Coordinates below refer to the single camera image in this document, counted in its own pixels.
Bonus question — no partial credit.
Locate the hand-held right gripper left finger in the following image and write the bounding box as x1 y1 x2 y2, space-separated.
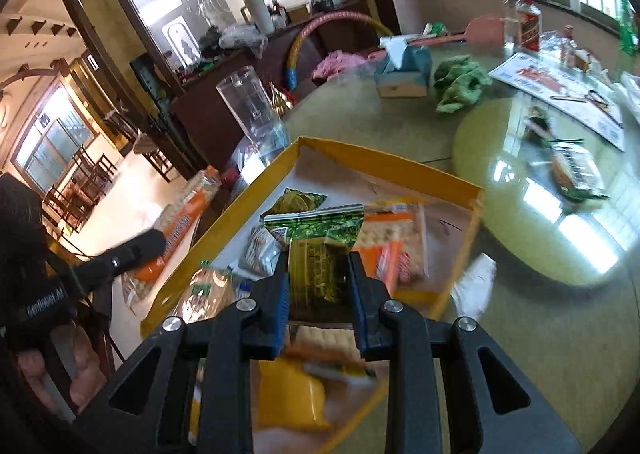
75 249 292 454

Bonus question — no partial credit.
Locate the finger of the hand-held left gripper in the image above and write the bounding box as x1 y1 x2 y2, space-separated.
87 229 168 280

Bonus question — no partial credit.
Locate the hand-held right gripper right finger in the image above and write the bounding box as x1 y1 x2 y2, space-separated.
346 251 584 454

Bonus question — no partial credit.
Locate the long orange cracker packet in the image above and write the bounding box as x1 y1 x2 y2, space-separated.
122 167 222 317

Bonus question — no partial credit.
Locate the green yellow snack packet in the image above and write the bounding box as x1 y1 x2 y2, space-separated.
287 239 351 325

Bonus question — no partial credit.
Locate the pale cracker packet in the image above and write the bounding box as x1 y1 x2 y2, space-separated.
292 325 378 380

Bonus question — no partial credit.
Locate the small silver snack packet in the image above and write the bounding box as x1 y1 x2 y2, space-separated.
239 225 291 277

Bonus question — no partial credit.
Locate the round biscuit packet green label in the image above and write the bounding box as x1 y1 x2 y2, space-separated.
172 260 251 325

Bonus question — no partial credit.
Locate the shiny green foil packet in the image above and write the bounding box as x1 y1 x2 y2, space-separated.
261 188 366 247

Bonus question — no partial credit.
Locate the yellow cardboard box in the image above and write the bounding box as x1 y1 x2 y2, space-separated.
140 135 487 454

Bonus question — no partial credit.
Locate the person's left hand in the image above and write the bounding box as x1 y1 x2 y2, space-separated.
15 321 108 417

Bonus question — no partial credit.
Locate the wooden chair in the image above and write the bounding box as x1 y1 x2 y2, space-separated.
45 147 121 235

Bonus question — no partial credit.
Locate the white paper slip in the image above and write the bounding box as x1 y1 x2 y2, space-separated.
450 254 497 321

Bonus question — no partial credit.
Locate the clear plastic pitcher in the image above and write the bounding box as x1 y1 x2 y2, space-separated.
216 65 292 157

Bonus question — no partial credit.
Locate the dark wooden sideboard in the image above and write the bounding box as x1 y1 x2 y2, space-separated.
170 0 371 175

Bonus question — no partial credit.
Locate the small gold ornament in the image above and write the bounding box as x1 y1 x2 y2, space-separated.
269 82 296 114

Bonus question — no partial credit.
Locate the round glass turntable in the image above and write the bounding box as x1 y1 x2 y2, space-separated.
452 94 640 287

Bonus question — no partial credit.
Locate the clear plastic bag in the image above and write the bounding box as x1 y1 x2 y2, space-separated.
217 23 268 58

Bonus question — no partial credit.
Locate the teal tissue box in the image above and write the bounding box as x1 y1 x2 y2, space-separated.
374 35 433 99

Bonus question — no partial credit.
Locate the pink cloth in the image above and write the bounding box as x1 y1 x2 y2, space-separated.
312 49 371 81

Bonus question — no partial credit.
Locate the green cloth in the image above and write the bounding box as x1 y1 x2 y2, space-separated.
432 54 493 114

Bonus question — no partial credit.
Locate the orange green snack packet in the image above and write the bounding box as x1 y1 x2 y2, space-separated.
525 107 611 202

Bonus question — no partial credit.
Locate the white thermos jug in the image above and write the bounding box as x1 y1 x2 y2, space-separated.
243 0 276 35

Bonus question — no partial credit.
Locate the pink striped hula hoop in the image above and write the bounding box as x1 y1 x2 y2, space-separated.
285 10 396 92

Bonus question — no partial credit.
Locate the white red printed poster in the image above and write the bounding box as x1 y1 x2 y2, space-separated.
489 52 628 152

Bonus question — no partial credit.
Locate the pink paddle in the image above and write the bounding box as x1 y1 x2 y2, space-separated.
410 14 508 46

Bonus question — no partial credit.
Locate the white red liquor bottle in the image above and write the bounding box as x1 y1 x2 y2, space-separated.
515 0 543 54

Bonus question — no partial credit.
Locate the green plant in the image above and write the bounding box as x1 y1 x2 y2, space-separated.
617 0 640 58

